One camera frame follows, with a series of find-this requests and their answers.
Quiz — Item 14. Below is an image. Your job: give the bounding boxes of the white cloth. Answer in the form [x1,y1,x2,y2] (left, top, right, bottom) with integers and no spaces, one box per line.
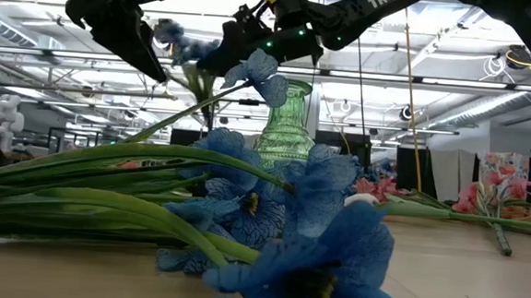
[427,147,478,204]

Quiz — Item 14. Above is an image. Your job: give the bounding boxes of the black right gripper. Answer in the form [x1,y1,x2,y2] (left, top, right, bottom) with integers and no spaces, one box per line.
[195,0,327,82]

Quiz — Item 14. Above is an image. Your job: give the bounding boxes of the yellow hanging cable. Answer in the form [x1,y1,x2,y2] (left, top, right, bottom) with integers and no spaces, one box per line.
[392,6,436,193]

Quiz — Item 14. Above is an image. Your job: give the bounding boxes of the black hanging cable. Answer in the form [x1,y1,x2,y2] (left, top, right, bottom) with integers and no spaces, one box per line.
[349,36,371,137]

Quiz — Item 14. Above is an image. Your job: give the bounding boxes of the floral patterned cloth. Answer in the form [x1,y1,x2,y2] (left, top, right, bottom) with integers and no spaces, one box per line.
[474,150,531,210]

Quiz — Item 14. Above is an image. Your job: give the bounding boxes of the black ceiling cable reel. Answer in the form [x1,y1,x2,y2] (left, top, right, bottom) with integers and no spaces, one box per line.
[504,42,531,72]
[398,104,415,123]

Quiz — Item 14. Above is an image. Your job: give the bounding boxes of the green glass vase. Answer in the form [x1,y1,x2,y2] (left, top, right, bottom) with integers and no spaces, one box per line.
[251,77,320,172]

